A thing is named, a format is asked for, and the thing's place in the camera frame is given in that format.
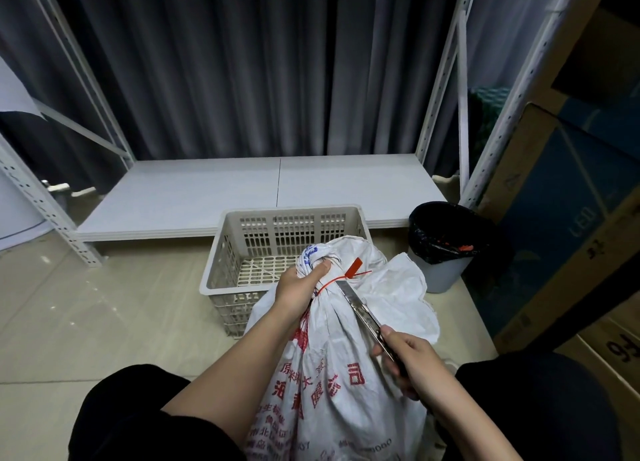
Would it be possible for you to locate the person's left hand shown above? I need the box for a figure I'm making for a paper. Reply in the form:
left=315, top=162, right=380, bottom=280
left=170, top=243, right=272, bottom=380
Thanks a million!
left=273, top=259, right=333, bottom=322

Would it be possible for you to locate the person's right hand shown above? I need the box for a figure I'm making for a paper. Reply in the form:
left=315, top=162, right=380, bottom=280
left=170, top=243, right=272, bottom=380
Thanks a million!
left=371, top=325, right=451, bottom=402

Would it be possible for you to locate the red zip tie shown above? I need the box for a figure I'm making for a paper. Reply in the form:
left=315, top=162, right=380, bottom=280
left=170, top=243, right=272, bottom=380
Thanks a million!
left=315, top=258, right=373, bottom=296

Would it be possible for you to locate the white woven sack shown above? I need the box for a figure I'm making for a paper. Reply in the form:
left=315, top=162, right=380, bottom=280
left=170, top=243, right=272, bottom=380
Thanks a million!
left=242, top=234, right=441, bottom=461

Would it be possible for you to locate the person's left forearm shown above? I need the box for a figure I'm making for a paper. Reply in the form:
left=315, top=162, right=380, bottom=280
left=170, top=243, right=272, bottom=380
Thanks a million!
left=162, top=305, right=301, bottom=449

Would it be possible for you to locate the person's right forearm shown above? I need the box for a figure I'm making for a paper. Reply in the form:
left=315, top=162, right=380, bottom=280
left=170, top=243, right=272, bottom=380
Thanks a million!
left=425, top=375, right=523, bottom=461

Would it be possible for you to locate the cardboard box black number print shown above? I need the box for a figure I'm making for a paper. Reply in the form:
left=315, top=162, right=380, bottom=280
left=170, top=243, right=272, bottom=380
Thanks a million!
left=555, top=290, right=640, bottom=461

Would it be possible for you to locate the large blue-printed cardboard box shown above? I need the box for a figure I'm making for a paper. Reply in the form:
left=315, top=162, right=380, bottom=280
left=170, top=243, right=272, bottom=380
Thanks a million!
left=475, top=103, right=640, bottom=354

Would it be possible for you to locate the white plastic slotted basket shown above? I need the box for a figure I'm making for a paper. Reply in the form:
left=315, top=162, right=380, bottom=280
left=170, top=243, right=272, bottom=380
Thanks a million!
left=199, top=204, right=372, bottom=339

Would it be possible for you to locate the grey trash bin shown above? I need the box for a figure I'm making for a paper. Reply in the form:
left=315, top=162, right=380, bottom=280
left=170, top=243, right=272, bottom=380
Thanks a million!
left=407, top=248, right=473, bottom=294

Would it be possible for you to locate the white metal shelf rack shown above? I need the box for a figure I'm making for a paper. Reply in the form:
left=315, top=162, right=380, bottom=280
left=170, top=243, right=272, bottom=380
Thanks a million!
left=0, top=0, right=583, bottom=269

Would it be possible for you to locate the grey curtain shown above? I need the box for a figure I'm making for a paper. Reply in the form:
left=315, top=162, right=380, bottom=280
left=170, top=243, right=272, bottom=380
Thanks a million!
left=0, top=0, right=561, bottom=196

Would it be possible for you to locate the green mesh bundle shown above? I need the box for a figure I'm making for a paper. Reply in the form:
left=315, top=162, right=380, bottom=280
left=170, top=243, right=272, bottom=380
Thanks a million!
left=467, top=86, right=511, bottom=172

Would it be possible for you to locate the white cylindrical appliance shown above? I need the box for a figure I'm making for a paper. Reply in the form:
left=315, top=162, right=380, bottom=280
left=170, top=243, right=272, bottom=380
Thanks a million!
left=0, top=170, right=53, bottom=252

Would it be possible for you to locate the white paper sheet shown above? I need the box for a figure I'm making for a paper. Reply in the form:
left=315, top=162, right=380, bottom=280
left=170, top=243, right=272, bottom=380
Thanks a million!
left=0, top=55, right=46, bottom=122

